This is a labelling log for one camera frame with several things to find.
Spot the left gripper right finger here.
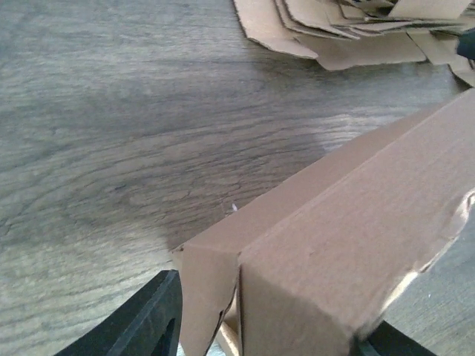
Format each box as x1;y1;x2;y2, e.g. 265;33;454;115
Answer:
352;321;436;356

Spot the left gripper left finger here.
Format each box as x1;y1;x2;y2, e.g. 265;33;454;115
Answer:
56;269;183;356

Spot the cardboard box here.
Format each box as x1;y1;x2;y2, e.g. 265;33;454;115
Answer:
178;90;474;355

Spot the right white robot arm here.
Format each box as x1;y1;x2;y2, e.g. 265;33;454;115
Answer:
456;28;475;61

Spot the stack of flat cardboard boxes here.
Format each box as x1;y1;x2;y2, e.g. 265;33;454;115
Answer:
234;1;474;86

